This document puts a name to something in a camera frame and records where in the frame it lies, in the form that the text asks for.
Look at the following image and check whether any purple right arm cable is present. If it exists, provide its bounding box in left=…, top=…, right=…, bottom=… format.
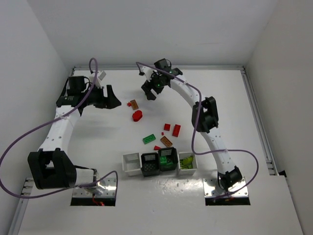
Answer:
left=135, top=61, right=260, bottom=199

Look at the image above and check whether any white bin far left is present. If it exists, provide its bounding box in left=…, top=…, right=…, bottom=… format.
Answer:
left=122, top=153, right=142, bottom=177

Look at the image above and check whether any black bin left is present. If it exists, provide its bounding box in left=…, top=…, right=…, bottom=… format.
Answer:
left=141, top=152, right=160, bottom=177

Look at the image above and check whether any white bin far right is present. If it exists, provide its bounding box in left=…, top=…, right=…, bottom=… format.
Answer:
left=178, top=152, right=198, bottom=176

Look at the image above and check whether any red round lego piece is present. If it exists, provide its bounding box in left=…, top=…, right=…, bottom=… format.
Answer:
left=132, top=110, right=143, bottom=122

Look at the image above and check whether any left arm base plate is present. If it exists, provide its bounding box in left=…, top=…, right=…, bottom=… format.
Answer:
left=72, top=177, right=117, bottom=199

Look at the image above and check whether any black bin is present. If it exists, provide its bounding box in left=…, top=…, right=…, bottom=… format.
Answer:
left=158, top=147, right=178, bottom=172
left=141, top=152, right=160, bottom=177

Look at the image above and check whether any black bin right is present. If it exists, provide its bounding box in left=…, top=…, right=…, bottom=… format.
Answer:
left=158, top=147, right=178, bottom=172

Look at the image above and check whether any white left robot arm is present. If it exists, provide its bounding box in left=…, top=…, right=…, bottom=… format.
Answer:
left=27, top=76, right=121, bottom=189

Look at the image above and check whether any lime square lego brick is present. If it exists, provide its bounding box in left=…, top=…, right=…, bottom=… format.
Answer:
left=179, top=156, right=194, bottom=169

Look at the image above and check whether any green long lego brick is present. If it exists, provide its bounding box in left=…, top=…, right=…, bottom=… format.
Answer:
left=142, top=134, right=156, bottom=144

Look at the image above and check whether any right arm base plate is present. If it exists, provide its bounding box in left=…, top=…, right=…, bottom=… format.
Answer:
left=202, top=177, right=249, bottom=198

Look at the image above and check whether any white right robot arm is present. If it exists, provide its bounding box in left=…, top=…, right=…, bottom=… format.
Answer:
left=137, top=59, right=243, bottom=191

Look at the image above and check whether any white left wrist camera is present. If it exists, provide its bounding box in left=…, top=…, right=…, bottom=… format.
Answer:
left=89, top=70, right=106, bottom=88

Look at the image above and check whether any red square lego brick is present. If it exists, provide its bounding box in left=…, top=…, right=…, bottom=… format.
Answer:
left=163, top=123, right=171, bottom=131

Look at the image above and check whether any white bin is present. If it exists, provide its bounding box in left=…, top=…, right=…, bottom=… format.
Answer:
left=178, top=152, right=198, bottom=176
left=122, top=153, right=142, bottom=177

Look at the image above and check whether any orange brown lego brick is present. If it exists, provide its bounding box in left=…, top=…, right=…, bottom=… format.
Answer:
left=130, top=99, right=139, bottom=110

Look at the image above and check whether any green upside-down lego brick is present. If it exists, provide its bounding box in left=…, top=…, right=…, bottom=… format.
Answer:
left=160, top=156, right=168, bottom=165

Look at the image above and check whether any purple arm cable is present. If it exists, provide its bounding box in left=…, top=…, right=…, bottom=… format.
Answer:
left=135, top=61, right=260, bottom=199
left=0, top=57, right=118, bottom=198

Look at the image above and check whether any red rectangular lego brick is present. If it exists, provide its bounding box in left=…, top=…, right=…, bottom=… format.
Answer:
left=172, top=124, right=181, bottom=137

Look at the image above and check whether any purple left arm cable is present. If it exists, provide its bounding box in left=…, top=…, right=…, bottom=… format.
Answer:
left=0, top=57, right=118, bottom=198

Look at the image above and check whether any green square lego brick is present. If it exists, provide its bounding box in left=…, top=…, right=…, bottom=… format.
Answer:
left=161, top=164, right=176, bottom=171

